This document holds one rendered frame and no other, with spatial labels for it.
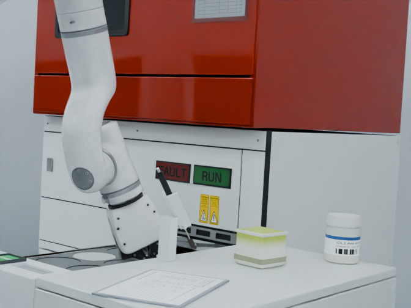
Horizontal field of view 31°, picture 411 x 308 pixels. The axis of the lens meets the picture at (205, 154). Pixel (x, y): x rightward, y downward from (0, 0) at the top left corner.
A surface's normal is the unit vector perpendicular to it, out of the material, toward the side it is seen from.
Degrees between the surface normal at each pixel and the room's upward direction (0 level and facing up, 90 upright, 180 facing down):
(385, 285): 90
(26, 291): 90
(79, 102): 60
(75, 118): 67
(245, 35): 90
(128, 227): 90
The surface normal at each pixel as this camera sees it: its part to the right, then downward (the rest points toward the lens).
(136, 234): 0.38, 0.04
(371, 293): 0.76, 0.07
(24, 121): -0.65, 0.00
